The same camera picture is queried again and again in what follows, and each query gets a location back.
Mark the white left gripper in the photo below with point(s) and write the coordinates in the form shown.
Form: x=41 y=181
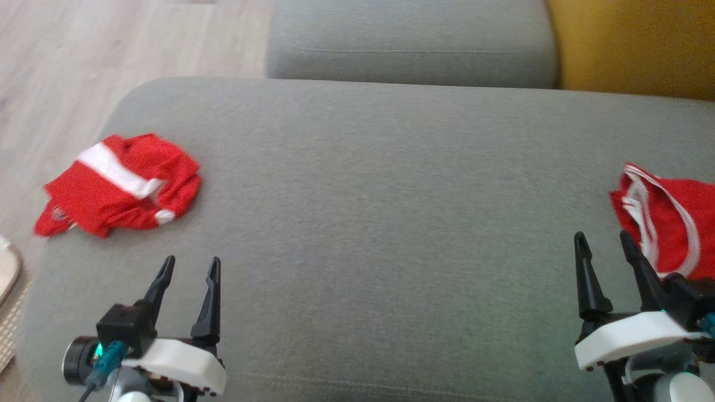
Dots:
x=179 y=360

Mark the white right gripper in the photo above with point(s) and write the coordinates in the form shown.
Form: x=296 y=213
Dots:
x=625 y=335

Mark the red garment white striped trim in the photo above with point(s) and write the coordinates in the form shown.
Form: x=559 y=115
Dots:
x=676 y=223

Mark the red garment wide white band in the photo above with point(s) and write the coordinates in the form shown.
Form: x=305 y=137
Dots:
x=100 y=198

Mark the beige woven laundry basket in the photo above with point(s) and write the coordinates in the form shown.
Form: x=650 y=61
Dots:
x=8 y=329

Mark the grey sofa seat cushion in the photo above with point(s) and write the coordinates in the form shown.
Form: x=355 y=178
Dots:
x=391 y=223
x=413 y=39

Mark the yellow sofa back cushion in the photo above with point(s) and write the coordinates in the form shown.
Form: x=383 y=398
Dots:
x=637 y=44

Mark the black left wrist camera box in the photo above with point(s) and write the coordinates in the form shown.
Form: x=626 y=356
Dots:
x=125 y=326

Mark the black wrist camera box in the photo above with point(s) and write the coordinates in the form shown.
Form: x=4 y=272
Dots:
x=687 y=301
x=125 y=326

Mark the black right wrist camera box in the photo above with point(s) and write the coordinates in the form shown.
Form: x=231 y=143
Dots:
x=687 y=301

